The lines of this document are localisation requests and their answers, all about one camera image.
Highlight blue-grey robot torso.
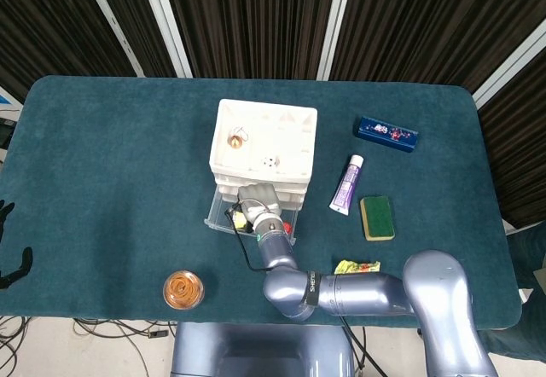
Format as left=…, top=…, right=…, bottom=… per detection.
left=170, top=321, right=357, bottom=377

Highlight white partition post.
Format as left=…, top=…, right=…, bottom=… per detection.
left=472, top=22, right=546, bottom=109
left=316, top=0, right=357, bottom=82
left=78, top=0, right=146, bottom=78
left=136, top=0, right=193, bottom=78

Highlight white plastic drawer unit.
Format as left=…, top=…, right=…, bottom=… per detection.
left=209, top=98, right=319, bottom=211

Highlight green yellow sponge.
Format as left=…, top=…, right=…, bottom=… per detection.
left=359, top=194, right=396, bottom=241

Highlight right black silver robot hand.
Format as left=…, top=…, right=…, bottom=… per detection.
left=236, top=183, right=283, bottom=223

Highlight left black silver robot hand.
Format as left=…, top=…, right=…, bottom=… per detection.
left=0, top=200, right=34, bottom=288

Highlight clear plastic drawer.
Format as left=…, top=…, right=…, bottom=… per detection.
left=203, top=188, right=299, bottom=244
left=212, top=171, right=309, bottom=189

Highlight black floor cables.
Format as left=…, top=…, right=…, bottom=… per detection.
left=0, top=315, right=180, bottom=377

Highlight clear jar of rubber bands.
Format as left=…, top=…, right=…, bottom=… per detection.
left=162, top=270, right=206, bottom=310

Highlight teal table cloth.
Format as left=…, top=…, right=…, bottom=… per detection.
left=0, top=74, right=526, bottom=331

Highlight purple white toothpaste tube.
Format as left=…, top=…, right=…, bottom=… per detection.
left=328, top=154, right=366, bottom=216

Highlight yellow-green snack packet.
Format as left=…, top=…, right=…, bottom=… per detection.
left=334, top=258, right=381, bottom=275

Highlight small gold bell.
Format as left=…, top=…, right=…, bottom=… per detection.
left=228, top=125, right=251, bottom=148

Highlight blue floral patterned box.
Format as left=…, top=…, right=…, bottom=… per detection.
left=353, top=115, right=420, bottom=154

